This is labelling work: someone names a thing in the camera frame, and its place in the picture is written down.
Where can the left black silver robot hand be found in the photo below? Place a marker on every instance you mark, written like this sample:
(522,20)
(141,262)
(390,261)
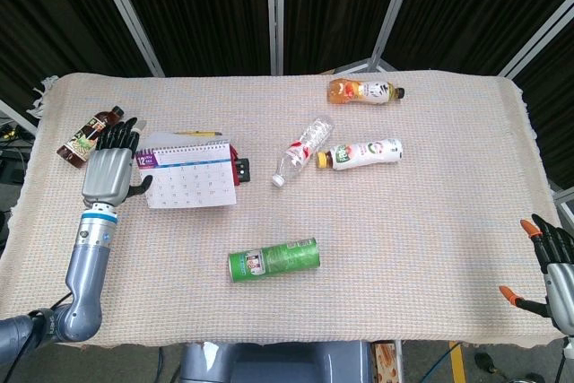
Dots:
(105,172)

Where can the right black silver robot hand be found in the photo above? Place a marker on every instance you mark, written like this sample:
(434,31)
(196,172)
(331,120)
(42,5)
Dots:
(560,284)

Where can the red desk calendar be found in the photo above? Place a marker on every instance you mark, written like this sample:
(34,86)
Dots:
(188,181)

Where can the brown tea bottle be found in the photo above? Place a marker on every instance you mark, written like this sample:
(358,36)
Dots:
(80,141)

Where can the yellow pen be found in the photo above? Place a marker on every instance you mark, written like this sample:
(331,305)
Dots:
(202,133)

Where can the black plastic block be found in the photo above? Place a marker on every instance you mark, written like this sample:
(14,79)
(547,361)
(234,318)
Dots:
(244,170)

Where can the beige woven tablecloth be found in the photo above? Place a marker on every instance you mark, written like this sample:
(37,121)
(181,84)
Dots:
(403,221)

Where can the clear water bottle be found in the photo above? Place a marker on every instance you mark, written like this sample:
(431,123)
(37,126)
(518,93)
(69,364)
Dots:
(296,154)

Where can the orange cardboard box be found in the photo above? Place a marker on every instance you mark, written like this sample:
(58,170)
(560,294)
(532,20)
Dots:
(385,365)

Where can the green chips can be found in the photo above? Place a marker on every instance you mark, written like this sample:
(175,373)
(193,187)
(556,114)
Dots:
(278,259)

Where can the white bottle yellow cap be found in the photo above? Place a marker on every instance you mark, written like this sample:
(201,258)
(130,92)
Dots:
(363,154)

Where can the grey robot torso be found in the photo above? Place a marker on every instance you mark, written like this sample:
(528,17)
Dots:
(278,365)

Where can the orange juice bottle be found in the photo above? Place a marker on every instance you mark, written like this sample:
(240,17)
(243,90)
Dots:
(354,91)

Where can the white screen frame post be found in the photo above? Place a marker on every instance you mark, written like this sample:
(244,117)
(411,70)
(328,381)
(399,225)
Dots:
(538,44)
(397,6)
(130,24)
(274,11)
(18,116)

